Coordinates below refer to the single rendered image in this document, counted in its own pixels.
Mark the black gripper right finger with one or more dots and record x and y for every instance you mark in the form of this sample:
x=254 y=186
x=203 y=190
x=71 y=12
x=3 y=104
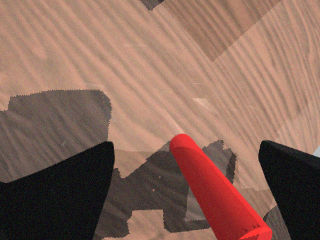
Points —
x=294 y=179

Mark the red peg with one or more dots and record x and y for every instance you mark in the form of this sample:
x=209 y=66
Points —
x=228 y=213

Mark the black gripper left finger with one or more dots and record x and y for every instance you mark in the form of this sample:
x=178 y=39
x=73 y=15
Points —
x=62 y=202

